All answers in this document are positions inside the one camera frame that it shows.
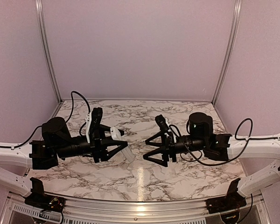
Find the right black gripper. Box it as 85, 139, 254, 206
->
143, 130, 207, 167

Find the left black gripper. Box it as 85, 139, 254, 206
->
55, 124, 128, 163

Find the white remote control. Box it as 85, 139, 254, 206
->
110, 126, 134, 163

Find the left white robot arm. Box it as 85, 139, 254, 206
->
0, 117, 128, 208

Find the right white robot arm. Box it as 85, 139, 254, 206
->
143, 112, 280, 209

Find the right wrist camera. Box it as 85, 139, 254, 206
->
155, 114, 174, 141

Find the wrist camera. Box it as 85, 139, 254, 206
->
155, 114, 174, 141
85, 107, 103, 143

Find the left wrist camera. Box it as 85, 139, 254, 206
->
85, 107, 103, 143

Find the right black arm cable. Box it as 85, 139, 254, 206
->
170, 118, 254, 167

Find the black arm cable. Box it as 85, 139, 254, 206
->
170, 118, 254, 167
0, 91, 93, 150

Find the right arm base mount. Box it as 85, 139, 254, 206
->
206, 178, 247, 214

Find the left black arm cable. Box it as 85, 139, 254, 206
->
0, 91, 93, 150

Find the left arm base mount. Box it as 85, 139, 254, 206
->
24, 177, 65, 213

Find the front aluminium rail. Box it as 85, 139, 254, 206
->
4, 190, 271, 224

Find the left aluminium frame post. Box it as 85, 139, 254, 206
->
35, 0, 62, 104

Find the aluminium frame post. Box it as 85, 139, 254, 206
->
211, 0, 242, 107
35, 0, 62, 104

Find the right aluminium frame post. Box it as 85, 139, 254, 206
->
211, 0, 242, 107

